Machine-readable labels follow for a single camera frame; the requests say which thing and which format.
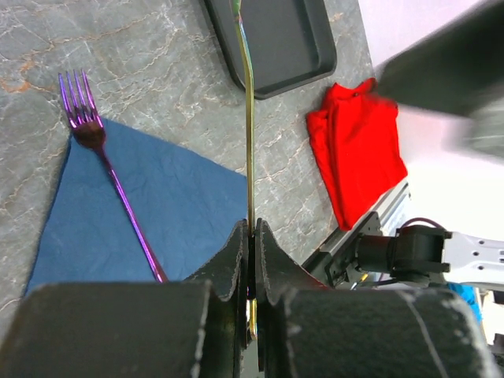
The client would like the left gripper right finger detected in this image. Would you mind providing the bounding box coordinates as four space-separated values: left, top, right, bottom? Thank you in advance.
255 220 500 377

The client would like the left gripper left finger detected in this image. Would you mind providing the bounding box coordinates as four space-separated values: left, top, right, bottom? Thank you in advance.
1 221 248 377

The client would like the iridescent gold spoon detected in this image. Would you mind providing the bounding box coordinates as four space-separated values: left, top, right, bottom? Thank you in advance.
230 0 258 341

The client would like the blue paper napkin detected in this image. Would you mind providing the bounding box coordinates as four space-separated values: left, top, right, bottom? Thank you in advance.
27 120 246 290

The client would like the purple metal fork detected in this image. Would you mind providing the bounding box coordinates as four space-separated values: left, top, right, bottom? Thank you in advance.
58 70 169 283

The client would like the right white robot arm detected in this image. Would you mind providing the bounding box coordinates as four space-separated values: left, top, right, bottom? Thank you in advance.
359 1 503 287

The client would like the red folded cloth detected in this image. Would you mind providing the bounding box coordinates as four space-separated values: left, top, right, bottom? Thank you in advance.
306 78 407 231

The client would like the black plastic tray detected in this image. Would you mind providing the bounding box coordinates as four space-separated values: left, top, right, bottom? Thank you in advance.
202 0 338 101

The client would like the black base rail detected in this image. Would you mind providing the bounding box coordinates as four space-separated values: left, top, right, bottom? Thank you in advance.
302 211 383 288

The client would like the aluminium frame rail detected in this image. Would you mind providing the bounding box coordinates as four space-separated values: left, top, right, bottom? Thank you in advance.
372 180 410 236

